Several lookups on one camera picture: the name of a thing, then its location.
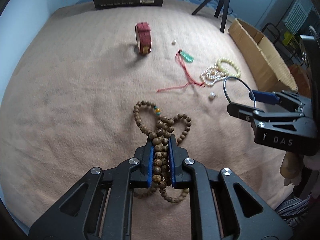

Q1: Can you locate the dark metal bangle ring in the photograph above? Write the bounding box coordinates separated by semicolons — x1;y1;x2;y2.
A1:
222;76;257;108

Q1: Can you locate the white pearl necklace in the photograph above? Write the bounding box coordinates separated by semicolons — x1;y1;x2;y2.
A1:
199;64;230;87

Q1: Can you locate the cream bead bracelet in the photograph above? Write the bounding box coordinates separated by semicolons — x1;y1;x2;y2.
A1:
216;58;242;79

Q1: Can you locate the brown wooden bead necklace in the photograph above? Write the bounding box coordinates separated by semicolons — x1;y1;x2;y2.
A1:
132;100;192;204

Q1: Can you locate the green jade pendant red cord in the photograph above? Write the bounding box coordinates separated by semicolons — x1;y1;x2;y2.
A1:
157;49;205;94

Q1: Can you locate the red watch strap bracelet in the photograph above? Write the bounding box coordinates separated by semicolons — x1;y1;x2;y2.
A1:
135;22;153;55

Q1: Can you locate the right gloved hand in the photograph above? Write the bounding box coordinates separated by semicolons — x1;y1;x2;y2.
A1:
280;152;319;186

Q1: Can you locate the brown cardboard box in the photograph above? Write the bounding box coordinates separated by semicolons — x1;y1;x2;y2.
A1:
228;18;298;92

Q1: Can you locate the orange stool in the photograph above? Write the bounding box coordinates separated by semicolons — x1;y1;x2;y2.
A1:
289;64;311;98

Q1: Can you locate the yellow box on rack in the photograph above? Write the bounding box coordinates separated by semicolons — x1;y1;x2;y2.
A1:
282;31;299;53

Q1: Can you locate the black metal rack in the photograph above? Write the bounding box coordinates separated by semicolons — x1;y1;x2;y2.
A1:
261;22;280;44

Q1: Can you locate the white radiator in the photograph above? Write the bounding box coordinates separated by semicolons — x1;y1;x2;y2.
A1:
283;1;312;35

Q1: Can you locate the tan blanket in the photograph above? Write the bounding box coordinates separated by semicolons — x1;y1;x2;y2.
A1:
1;0;292;226

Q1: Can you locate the black camera tripod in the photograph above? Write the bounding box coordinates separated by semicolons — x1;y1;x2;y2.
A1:
191;0;230;33

